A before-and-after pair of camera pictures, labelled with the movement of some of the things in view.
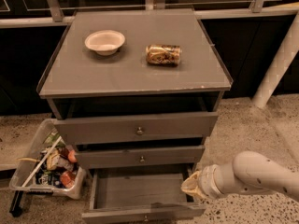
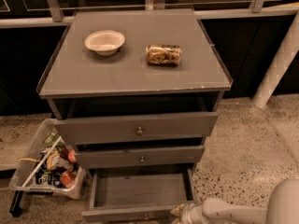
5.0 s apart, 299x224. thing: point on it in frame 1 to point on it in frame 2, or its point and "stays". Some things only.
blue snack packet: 49,177 stays
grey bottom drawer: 142,194 stays
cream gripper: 206,181 to 191,215
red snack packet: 67,179 stays
